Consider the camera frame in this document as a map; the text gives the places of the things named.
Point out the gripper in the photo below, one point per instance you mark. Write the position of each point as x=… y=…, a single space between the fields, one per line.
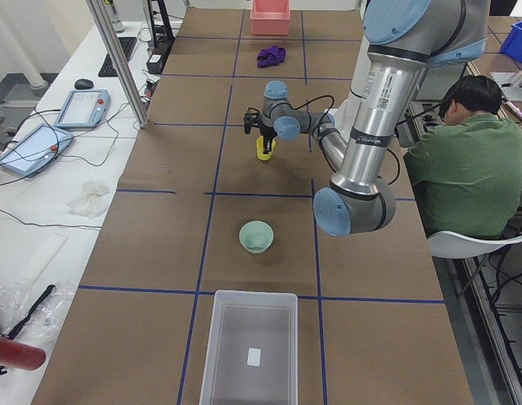
x=266 y=132

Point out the purple cloth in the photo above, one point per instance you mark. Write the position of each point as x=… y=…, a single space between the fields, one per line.
x=271 y=56

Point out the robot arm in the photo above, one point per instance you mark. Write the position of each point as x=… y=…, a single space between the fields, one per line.
x=406 y=38

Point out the black computer box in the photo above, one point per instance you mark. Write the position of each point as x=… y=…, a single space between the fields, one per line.
x=155 y=64

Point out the clear plastic box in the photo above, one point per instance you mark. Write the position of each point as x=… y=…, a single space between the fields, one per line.
x=252 y=349

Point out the green ceramic bowl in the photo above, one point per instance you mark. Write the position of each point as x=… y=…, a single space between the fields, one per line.
x=256 y=236

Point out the pink plastic bin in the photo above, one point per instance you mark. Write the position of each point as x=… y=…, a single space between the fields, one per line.
x=270 y=17

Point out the crumpled white tissue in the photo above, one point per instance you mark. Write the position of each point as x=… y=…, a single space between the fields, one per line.
x=90 y=203

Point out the teach pendant far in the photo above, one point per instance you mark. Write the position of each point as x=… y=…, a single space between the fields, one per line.
x=83 y=109

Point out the teach pendant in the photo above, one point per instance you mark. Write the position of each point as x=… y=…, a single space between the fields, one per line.
x=37 y=150
x=83 y=109

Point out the black computer mouse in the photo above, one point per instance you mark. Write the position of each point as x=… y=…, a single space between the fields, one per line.
x=83 y=83

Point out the person in green shirt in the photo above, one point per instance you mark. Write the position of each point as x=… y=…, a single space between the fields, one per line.
x=466 y=174

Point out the white chair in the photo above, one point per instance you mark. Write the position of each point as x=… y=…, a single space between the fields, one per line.
x=451 y=245

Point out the teach pendant near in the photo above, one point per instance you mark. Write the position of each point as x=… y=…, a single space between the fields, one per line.
x=37 y=150

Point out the blue storage bin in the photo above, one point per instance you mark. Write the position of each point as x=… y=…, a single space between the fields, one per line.
x=512 y=46

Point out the red bottle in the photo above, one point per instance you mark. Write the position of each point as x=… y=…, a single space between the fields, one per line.
x=20 y=356

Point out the aluminium frame post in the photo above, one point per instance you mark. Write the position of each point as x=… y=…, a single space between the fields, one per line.
x=117 y=56

